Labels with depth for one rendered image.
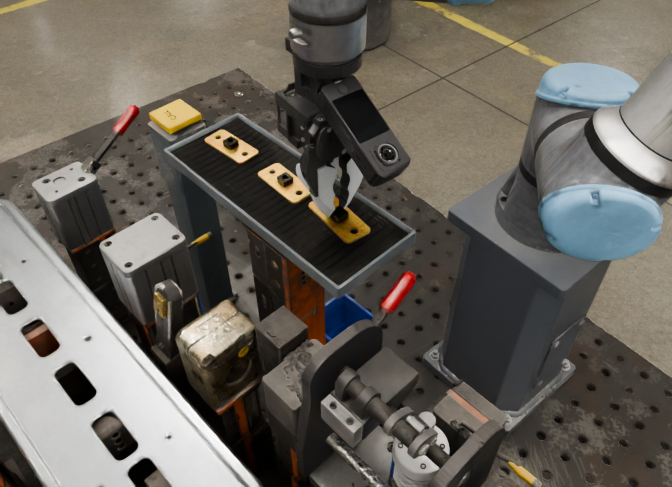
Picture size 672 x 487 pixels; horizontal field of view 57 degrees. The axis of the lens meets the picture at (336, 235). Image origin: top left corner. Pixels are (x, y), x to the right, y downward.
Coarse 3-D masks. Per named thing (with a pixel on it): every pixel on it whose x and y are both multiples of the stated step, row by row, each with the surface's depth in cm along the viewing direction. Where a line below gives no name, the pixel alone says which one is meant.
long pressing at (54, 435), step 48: (0, 240) 101; (48, 288) 94; (0, 336) 88; (96, 336) 88; (0, 384) 83; (48, 384) 83; (96, 384) 83; (144, 384) 83; (48, 432) 78; (144, 432) 78; (192, 432) 78; (48, 480) 74; (96, 480) 74; (192, 480) 74; (240, 480) 73
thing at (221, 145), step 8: (216, 136) 94; (224, 136) 94; (232, 136) 94; (208, 144) 93; (216, 144) 93; (224, 144) 92; (232, 144) 91; (240, 144) 93; (248, 144) 93; (224, 152) 91; (232, 152) 91; (240, 152) 91; (248, 152) 91; (256, 152) 91; (240, 160) 90
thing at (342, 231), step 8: (336, 200) 79; (312, 208) 78; (336, 208) 76; (320, 216) 77; (336, 216) 76; (344, 216) 76; (352, 216) 77; (328, 224) 76; (336, 224) 76; (344, 224) 76; (352, 224) 76; (360, 224) 76; (336, 232) 75; (344, 232) 75; (360, 232) 75; (368, 232) 75; (344, 240) 74; (352, 240) 74
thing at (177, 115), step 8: (168, 104) 100; (176, 104) 100; (184, 104) 100; (152, 112) 99; (160, 112) 99; (168, 112) 99; (176, 112) 99; (184, 112) 99; (192, 112) 99; (152, 120) 99; (160, 120) 97; (168, 120) 97; (176, 120) 97; (184, 120) 97; (192, 120) 98; (168, 128) 96; (176, 128) 97
